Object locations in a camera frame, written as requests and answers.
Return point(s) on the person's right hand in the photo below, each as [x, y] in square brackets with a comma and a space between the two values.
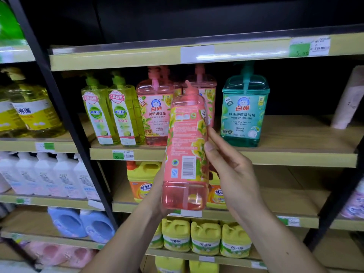
[239, 190]

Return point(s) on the person's left hand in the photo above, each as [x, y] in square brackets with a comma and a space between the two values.
[155, 199]

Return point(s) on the teal green detergent bottle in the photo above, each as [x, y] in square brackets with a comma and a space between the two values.
[244, 119]

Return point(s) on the slim green dish soap bottle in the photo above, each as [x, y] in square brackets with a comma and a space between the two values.
[98, 119]

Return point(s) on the yellow dish soap pump bottle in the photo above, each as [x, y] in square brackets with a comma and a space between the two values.
[8, 122]
[37, 116]

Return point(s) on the person's left forearm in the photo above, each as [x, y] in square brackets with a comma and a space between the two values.
[122, 244]

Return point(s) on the green white price tag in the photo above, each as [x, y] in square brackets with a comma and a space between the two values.
[187, 213]
[123, 155]
[101, 246]
[258, 265]
[6, 54]
[310, 46]
[23, 200]
[288, 221]
[45, 146]

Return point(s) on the plain white label card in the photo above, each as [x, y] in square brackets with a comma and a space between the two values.
[96, 205]

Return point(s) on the light blue detergent jug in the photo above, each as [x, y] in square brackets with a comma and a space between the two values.
[66, 223]
[98, 227]

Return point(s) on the blank white shelf label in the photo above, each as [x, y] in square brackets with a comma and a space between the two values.
[197, 54]
[206, 259]

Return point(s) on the flat pink bottle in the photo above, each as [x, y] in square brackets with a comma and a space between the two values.
[47, 254]
[82, 257]

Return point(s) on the pale purple white pack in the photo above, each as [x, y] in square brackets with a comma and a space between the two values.
[354, 201]

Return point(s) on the pink angular pump bottle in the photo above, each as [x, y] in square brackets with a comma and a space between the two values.
[4, 184]

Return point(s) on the round green hand wash bottle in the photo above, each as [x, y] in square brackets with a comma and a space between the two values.
[10, 25]

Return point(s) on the wooden shelf rack black frame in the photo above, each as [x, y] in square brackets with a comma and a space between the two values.
[298, 133]

